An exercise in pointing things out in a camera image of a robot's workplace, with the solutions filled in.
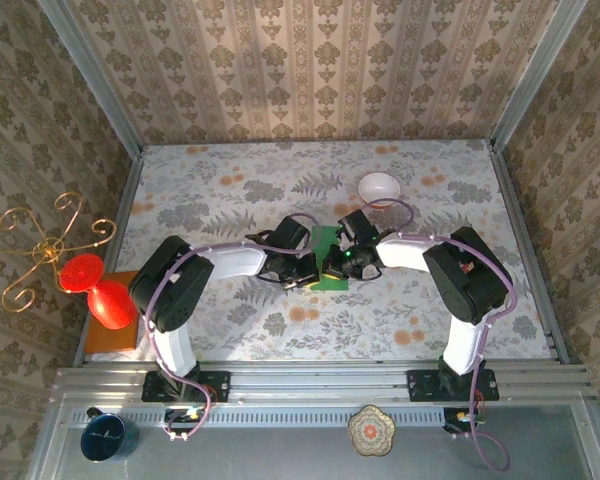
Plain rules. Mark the green paper sheet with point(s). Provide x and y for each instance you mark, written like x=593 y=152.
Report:
x=325 y=240

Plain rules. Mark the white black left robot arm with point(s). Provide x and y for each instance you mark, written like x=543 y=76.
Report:
x=170 y=285

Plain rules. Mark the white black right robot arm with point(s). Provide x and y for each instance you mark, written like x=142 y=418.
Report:
x=475 y=280

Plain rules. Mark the floral patterned table cover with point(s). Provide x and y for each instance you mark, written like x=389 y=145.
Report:
x=330 y=325

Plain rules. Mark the white orange bowl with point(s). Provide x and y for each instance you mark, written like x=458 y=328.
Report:
x=378 y=187

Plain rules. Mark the patterned flower-shaped dish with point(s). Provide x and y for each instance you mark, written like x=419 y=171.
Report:
x=371 y=431

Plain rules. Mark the grey metal shelf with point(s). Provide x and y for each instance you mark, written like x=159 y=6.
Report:
x=280 y=455

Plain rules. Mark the small black connector board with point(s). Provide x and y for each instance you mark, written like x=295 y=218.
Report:
x=452 y=417
x=180 y=416

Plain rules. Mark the red plastic goblet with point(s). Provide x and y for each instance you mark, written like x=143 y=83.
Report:
x=112 y=305

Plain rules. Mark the orange wooden block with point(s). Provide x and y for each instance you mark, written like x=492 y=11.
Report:
x=110 y=340

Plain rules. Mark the dark blue mug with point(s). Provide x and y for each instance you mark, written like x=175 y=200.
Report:
x=102 y=437

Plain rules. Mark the aluminium frame rail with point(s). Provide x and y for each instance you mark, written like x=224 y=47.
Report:
x=320 y=385

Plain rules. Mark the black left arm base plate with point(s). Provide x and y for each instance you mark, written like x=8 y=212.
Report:
x=215 y=387

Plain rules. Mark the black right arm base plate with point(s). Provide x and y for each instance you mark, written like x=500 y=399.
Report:
x=422 y=387

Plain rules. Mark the aluminium side rail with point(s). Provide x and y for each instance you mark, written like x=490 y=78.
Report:
x=511 y=200
x=126 y=200

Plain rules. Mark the aluminium corner post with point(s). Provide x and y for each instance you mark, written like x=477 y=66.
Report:
x=530 y=80
x=95 y=85

